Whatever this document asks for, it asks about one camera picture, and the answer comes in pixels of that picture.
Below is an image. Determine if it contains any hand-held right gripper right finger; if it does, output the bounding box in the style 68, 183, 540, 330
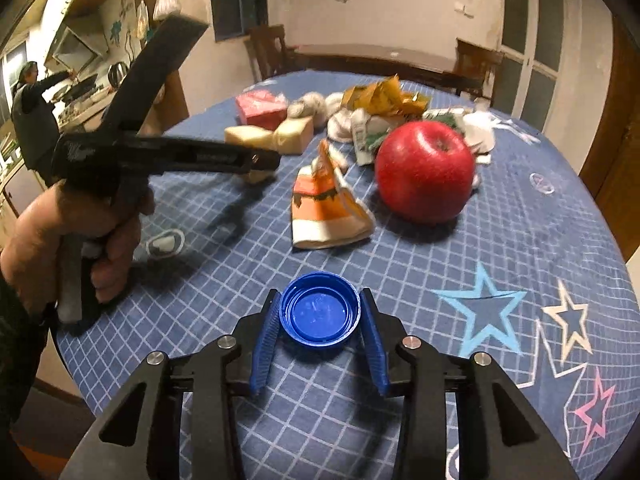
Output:
359, 287, 583, 480

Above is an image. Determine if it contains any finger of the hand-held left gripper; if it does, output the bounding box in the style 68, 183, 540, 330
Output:
105, 13, 211, 135
134, 134, 282, 179

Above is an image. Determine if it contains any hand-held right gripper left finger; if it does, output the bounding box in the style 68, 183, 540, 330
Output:
59, 289, 283, 480

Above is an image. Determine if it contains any blue plastic bottle cap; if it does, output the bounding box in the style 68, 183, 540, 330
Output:
278, 271, 362, 349

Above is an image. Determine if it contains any white tissue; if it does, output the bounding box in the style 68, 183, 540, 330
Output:
327, 109, 359, 142
287, 91, 329, 119
464, 110, 499, 155

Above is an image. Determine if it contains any crushed orange white paper cup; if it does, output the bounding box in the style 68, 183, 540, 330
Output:
291, 140, 377, 251

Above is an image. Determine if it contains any person's left hand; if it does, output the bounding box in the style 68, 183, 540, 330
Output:
0, 180, 157, 314

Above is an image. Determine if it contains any pale yellow sponge piece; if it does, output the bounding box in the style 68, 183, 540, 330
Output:
224, 126, 277, 153
273, 116, 315, 154

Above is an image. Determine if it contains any steel kettle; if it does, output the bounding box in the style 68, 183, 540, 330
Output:
107, 61, 129, 89

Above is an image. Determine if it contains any black wok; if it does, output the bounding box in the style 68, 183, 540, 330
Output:
64, 75, 99, 99

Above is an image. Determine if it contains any pink packet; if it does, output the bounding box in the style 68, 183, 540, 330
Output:
236, 90, 289, 131

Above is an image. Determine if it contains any metal range hood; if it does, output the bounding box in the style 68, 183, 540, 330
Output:
44, 25, 109, 74

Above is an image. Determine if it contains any dark window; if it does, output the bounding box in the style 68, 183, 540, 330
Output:
207, 0, 269, 44

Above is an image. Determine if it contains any dark wooden chair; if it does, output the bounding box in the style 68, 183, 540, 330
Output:
455, 39, 504, 101
245, 24, 297, 84

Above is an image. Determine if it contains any blue checked star tablecloth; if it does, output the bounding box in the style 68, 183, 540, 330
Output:
52, 71, 640, 480

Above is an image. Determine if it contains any green white wrapper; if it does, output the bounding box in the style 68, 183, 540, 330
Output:
350, 110, 397, 166

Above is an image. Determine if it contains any red apple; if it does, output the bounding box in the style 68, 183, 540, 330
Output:
375, 121, 476, 224

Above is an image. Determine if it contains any crumpled gold foil wrapper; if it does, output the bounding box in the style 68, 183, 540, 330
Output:
341, 75, 431, 122

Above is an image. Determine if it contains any open brown wooden door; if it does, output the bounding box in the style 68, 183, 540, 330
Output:
580, 15, 640, 263

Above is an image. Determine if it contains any frosted glass double door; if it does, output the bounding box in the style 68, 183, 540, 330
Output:
492, 0, 569, 127

